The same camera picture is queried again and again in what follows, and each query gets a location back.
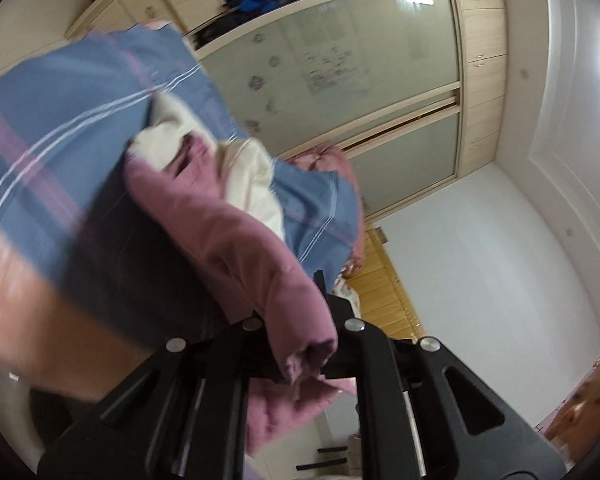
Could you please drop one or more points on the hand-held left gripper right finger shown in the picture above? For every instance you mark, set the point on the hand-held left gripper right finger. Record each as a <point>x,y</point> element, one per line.
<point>375,360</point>

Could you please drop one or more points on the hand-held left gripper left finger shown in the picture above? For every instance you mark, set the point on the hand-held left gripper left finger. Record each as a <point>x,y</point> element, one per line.
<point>220,360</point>

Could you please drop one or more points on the white and pink hooded jacket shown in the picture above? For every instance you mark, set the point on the white and pink hooded jacket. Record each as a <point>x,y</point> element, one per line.
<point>230,240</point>

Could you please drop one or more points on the cream floral pillow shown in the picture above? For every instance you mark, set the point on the cream floral pillow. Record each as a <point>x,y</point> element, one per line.
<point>347,295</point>

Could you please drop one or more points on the wooden headboard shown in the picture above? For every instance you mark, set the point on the wooden headboard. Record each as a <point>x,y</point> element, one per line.
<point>385,285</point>

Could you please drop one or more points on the plain sliding glass door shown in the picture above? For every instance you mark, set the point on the plain sliding glass door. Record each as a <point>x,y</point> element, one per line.
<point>410,160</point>

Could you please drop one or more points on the pink quilt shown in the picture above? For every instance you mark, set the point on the pink quilt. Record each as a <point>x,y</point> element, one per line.
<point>325,157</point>

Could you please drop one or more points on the person's head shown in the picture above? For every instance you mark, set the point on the person's head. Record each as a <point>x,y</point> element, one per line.
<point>585,400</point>

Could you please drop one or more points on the pink floral bed sheet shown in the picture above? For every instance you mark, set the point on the pink floral bed sheet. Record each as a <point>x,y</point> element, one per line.
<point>10,285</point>

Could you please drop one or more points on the light wooden wardrobe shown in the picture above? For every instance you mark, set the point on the light wooden wardrobe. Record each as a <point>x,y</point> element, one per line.
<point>480,85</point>

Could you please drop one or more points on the flower print sliding glass door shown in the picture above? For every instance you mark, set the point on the flower print sliding glass door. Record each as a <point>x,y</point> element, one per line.
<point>355,60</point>

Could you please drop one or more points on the blue plaid quilt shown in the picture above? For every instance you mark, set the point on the blue plaid quilt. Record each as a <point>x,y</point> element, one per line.
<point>80,90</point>

